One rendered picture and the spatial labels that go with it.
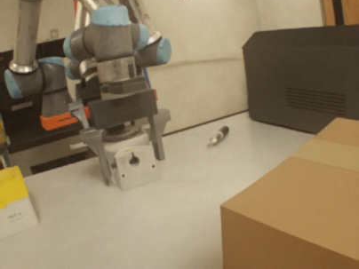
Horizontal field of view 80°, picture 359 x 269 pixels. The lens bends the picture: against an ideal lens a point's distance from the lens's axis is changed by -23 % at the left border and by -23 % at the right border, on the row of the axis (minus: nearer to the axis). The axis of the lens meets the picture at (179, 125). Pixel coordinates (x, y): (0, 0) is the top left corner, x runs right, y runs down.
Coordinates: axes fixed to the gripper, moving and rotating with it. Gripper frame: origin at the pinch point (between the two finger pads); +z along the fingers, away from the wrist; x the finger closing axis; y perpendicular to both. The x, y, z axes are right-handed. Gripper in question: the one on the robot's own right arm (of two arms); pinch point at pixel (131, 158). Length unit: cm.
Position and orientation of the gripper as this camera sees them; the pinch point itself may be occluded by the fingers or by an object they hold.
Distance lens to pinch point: 56.0
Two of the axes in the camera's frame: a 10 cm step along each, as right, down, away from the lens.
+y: -5.0, -1.7, 8.5
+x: -8.5, 2.5, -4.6
